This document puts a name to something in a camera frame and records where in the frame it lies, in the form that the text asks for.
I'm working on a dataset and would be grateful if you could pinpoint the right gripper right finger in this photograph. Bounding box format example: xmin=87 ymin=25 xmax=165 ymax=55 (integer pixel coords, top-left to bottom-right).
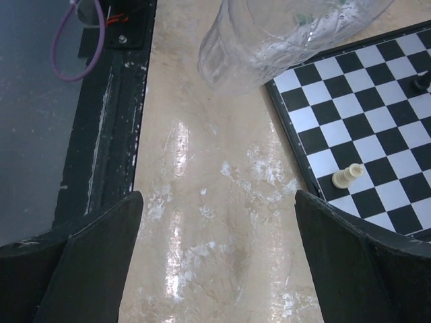
xmin=295 ymin=190 xmax=430 ymax=322

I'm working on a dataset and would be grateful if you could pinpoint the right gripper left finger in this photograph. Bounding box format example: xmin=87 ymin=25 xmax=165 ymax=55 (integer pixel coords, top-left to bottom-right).
xmin=1 ymin=192 xmax=143 ymax=322

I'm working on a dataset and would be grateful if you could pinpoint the clear bottle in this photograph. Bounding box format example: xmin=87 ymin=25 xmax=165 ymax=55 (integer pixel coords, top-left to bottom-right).
xmin=197 ymin=0 xmax=391 ymax=94

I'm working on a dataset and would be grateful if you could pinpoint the cream chess piece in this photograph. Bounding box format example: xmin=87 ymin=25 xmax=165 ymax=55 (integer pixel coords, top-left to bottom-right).
xmin=331 ymin=164 xmax=364 ymax=189

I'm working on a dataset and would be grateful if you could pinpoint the black white chessboard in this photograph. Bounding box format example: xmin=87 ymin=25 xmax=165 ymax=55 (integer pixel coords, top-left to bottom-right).
xmin=267 ymin=22 xmax=430 ymax=241

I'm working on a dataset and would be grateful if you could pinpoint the black chess piece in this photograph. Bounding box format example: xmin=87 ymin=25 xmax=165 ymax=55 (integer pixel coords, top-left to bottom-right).
xmin=411 ymin=71 xmax=431 ymax=93

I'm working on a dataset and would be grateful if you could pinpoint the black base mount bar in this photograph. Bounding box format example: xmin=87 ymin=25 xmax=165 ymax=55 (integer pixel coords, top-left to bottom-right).
xmin=53 ymin=1 xmax=157 ymax=226

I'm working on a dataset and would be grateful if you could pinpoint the loose purple cable loop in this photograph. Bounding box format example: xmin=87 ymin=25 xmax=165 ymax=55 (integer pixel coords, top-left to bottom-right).
xmin=50 ymin=0 xmax=107 ymax=82

